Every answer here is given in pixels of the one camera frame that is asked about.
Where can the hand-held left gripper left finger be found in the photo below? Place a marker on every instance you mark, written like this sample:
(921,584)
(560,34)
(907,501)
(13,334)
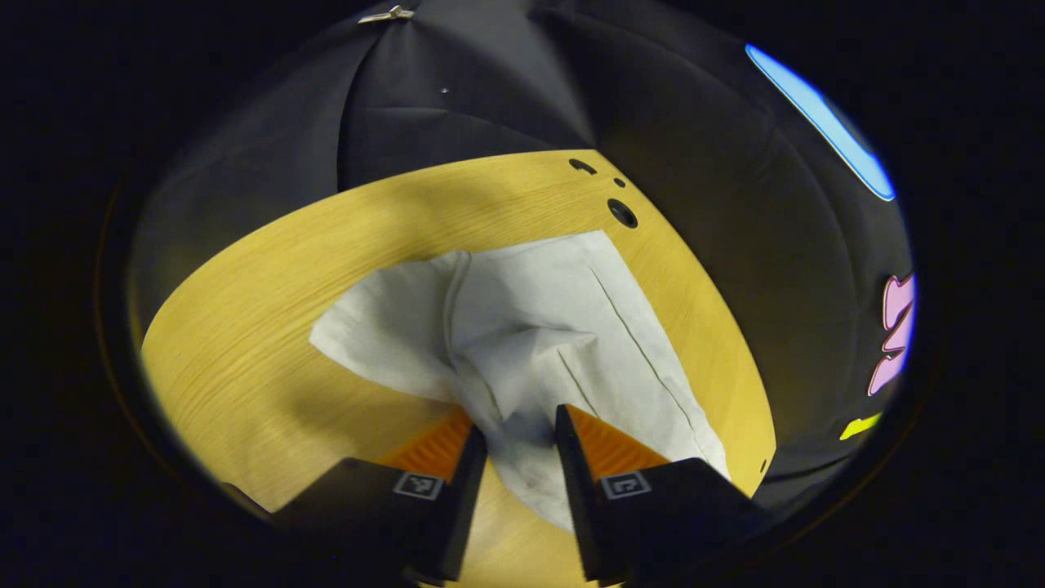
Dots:
(457,506)

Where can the white jeans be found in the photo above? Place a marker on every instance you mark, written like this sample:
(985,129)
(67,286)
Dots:
(539,310)

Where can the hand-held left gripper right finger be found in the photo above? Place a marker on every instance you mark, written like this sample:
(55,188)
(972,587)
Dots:
(584,506)

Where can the black backdrop cloth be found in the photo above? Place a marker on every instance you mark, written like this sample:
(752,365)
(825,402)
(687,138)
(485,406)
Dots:
(457,98)

